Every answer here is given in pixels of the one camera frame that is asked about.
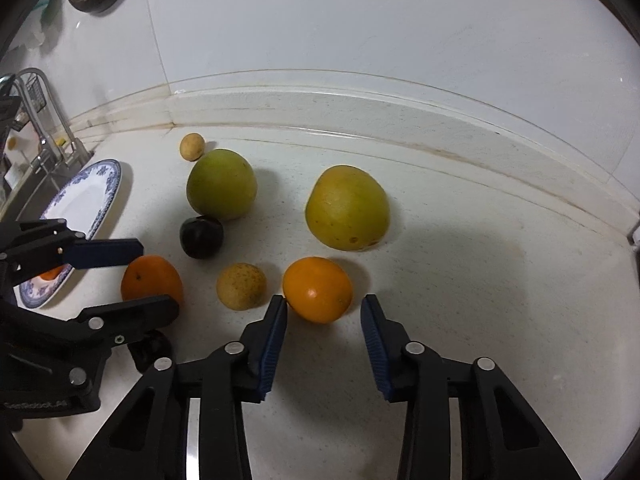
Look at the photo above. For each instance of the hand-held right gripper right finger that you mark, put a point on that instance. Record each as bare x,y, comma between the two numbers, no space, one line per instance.
372,345

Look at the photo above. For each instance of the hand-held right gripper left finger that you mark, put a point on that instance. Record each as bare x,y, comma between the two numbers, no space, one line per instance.
275,340

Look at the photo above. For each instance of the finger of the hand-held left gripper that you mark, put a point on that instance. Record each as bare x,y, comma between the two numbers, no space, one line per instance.
107,253
145,312

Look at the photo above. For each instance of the orange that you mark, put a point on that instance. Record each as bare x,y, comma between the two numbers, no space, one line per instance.
317,289
50,274
150,277

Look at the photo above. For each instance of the dark purple plum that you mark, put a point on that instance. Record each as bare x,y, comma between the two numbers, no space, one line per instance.
201,237
150,352

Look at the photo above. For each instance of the blue patterned white plate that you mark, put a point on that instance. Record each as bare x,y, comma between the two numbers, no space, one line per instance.
80,200

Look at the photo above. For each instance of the spotted yellow pear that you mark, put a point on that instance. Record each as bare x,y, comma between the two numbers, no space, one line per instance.
241,286

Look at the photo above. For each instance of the green pomelo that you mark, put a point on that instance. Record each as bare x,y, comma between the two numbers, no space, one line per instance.
221,185

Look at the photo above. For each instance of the small plain yellow pear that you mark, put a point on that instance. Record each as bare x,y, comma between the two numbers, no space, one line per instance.
192,146

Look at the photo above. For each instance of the yellow pomelo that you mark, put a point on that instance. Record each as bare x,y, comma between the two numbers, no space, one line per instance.
347,208

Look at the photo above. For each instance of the stainless steel sink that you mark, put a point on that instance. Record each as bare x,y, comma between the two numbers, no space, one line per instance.
30,195

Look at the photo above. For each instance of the thick chrome faucet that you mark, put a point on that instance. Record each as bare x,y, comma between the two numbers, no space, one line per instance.
44,157

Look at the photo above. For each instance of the thin gooseneck chrome faucet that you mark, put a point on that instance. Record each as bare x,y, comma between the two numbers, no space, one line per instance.
55,110

